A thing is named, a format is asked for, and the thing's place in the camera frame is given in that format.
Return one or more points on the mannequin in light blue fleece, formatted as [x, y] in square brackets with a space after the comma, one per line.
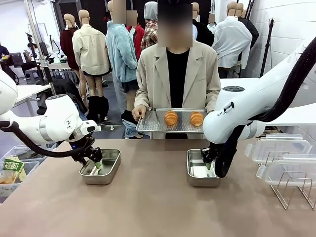
[121, 56]

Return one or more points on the mannequin in dark red sweater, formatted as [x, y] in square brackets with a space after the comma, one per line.
[67, 44]

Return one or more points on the person's right forearm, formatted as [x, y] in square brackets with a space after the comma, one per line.
[142, 97]

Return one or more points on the stainless steel food container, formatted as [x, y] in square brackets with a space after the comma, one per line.
[197, 179]
[108, 170]

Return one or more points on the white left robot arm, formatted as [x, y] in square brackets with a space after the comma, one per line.
[59, 116]

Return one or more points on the mannequin in plaid hoodie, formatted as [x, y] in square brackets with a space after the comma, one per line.
[149, 32]

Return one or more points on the black jacket on chair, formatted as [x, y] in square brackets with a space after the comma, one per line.
[66, 89]

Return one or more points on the person's right hand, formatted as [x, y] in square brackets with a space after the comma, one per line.
[138, 112]

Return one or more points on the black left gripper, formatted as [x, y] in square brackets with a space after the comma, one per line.
[85, 149]

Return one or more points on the mannequin in black jacket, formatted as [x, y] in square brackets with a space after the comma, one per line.
[203, 34]

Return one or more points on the mannequin in white shirt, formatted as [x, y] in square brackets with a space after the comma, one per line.
[232, 42]

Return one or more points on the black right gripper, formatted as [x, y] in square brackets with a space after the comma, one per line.
[209, 153]

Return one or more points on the black boots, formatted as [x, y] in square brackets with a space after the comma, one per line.
[98, 108]

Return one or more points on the grey metal stand pole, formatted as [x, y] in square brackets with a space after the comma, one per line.
[39, 44]

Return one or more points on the golden croissant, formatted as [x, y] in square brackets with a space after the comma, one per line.
[171, 118]
[196, 118]

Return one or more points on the green snack bag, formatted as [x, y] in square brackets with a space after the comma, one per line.
[12, 166]

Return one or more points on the silver baking tray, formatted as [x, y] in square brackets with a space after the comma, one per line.
[153, 126]

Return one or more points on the clear plastic storage bin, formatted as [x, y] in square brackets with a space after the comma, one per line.
[14, 149]
[29, 170]

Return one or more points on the clear plastic container lid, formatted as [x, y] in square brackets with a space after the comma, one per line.
[286, 172]
[279, 146]

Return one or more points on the black tripod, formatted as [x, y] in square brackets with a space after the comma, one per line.
[267, 49]

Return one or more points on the mannequin in red jacket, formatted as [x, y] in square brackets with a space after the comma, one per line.
[138, 37]

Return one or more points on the background person in dark shirt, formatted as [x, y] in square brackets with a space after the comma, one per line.
[3, 53]

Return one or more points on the mannequin in blue shirt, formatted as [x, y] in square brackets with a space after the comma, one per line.
[195, 32]

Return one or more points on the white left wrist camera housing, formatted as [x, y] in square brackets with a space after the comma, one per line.
[90, 126]

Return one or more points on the metal tongs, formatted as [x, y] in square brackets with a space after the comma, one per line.
[149, 117]

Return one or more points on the person's left forearm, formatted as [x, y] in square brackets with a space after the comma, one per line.
[212, 101]

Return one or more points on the mannequin in cream jacket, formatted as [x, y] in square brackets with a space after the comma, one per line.
[90, 51]

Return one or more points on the person in beige blazer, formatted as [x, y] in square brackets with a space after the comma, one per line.
[177, 81]

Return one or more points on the mannequin in black coat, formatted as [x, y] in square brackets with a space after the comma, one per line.
[253, 32]

